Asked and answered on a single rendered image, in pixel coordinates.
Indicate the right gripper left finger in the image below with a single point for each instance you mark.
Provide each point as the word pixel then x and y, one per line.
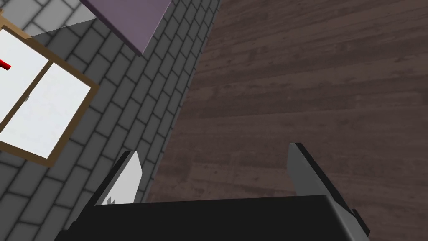
pixel 124 183

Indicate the wooden framed window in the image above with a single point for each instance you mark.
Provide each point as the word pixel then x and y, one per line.
pixel 40 100

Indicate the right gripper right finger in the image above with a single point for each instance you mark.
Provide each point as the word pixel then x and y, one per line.
pixel 309 175

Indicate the mauve flat slab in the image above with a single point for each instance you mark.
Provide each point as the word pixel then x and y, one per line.
pixel 130 20

